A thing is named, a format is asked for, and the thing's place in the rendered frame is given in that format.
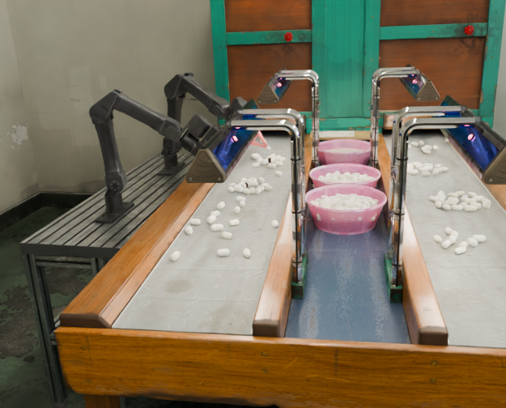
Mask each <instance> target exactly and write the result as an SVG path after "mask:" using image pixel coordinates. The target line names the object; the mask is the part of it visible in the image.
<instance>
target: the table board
mask: <svg viewBox="0 0 506 408"><path fill-rule="evenodd" d="M54 333H55V338H56V343H57V350H58V354H59V359H60V363H61V368H62V376H63V380H64V383H65V385H66V388H67V389H69V390H71V391H74V392H76V393H83V394H94V395H105V396H117V397H142V396H144V397H149V398H152V399H162V400H173V401H185V402H207V403H226V404H233V405H242V406H272V405H276V406H278V407H281V408H506V349H497V348H481V347H465V346H433V345H418V344H401V343H385V342H354V341H338V340H321V339H306V338H274V337H258V336H242V335H226V334H195V333H178V332H163V331H146V330H130V329H99V328H83V327H66V326H58V327H57V329H56V330H55V331H54Z"/></svg>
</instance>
